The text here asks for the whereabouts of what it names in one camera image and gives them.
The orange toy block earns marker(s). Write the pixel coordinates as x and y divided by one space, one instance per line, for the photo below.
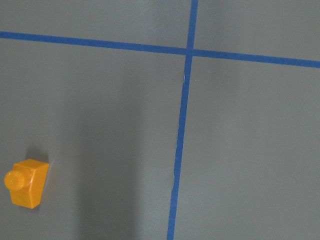
26 182

